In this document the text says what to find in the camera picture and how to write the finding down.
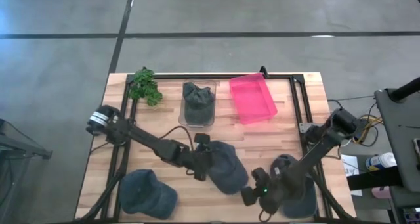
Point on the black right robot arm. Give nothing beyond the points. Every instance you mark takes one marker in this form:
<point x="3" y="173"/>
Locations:
<point x="315" y="151"/>

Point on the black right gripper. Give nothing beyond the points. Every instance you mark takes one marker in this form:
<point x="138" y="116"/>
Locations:
<point x="272" y="194"/>

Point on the grey side table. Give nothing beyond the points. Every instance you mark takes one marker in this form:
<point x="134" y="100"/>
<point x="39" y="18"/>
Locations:
<point x="397" y="135"/>

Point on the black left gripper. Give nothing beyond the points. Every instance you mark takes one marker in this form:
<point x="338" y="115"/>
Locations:
<point x="197" y="160"/>

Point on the black pole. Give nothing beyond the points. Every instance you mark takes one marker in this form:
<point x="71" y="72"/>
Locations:
<point x="405" y="89"/>

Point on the white bottle blue label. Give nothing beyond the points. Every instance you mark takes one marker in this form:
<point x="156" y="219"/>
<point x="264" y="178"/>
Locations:
<point x="380" y="161"/>

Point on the green plant in white pot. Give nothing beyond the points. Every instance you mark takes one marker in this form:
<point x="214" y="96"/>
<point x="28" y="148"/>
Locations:
<point x="144" y="86"/>

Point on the pink cup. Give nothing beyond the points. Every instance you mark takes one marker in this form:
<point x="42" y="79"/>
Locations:
<point x="380" y="192"/>

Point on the pink plastic bin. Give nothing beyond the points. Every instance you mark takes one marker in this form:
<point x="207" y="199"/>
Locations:
<point x="252" y="99"/>

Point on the grey metal bracket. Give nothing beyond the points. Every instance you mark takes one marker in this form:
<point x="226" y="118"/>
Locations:
<point x="306" y="127"/>

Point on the black aluminium table frame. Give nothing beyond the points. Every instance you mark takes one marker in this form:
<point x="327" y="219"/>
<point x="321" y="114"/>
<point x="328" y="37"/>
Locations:
<point x="170" y="76"/>

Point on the clear plastic bin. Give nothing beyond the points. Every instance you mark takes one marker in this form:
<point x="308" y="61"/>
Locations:
<point x="212" y="86"/>

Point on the white paper sheet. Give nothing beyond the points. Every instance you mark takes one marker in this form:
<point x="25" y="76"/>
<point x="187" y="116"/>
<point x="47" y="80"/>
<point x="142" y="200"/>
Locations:
<point x="351" y="171"/>

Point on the dark blue cap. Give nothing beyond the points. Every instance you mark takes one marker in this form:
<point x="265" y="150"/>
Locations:
<point x="229" y="171"/>
<point x="306" y="201"/>
<point x="147" y="194"/>

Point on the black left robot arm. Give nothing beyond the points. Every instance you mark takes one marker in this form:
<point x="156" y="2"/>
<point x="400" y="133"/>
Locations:
<point x="144" y="138"/>

